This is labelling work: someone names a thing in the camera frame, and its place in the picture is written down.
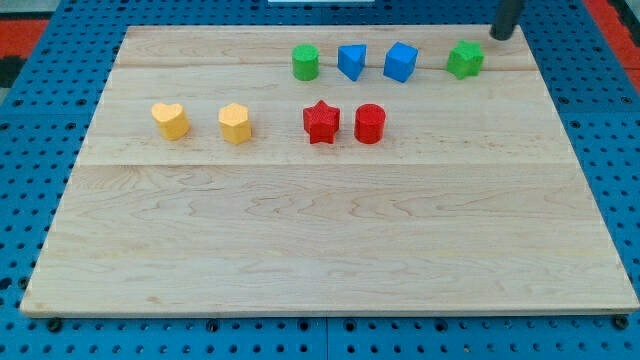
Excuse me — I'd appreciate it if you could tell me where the green star block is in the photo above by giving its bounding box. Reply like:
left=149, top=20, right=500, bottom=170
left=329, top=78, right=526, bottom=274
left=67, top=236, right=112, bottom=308
left=445, top=40, right=484, bottom=80

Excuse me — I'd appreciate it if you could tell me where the red cylinder block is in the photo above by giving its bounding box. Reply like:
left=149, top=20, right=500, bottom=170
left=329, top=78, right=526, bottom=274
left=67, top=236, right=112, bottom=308
left=354, top=104, right=386, bottom=144

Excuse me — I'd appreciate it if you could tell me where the yellow heart block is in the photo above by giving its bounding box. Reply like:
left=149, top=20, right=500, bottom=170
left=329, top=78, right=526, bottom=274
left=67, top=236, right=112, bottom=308
left=151, top=103, right=191, bottom=140

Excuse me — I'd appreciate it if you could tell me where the red star block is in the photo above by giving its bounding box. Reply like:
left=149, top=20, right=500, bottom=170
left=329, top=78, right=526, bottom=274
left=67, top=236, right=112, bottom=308
left=302, top=100, right=341, bottom=144

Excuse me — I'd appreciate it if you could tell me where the blue cube block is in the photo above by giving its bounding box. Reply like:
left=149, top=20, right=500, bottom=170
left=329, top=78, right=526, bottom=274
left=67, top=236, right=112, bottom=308
left=383, top=42, right=419, bottom=83

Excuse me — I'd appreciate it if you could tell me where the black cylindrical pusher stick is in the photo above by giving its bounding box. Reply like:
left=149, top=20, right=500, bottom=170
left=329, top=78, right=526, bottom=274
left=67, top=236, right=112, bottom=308
left=489, top=0, right=525, bottom=41

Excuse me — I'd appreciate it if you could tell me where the blue triangle block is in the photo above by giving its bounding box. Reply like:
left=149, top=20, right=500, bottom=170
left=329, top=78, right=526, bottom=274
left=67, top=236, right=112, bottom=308
left=337, top=44, right=367, bottom=81

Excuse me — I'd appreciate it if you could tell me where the yellow hexagon block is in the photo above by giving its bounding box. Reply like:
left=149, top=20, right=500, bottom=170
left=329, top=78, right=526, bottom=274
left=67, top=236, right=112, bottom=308
left=218, top=103, right=252, bottom=144

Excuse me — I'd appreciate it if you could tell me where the green cylinder block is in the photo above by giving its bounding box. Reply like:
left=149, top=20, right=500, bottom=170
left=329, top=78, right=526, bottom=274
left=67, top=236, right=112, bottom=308
left=291, top=43, right=319, bottom=81

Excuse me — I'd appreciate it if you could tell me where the wooden board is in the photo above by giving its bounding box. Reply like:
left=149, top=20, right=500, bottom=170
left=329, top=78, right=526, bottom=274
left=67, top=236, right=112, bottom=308
left=21, top=25, right=639, bottom=318

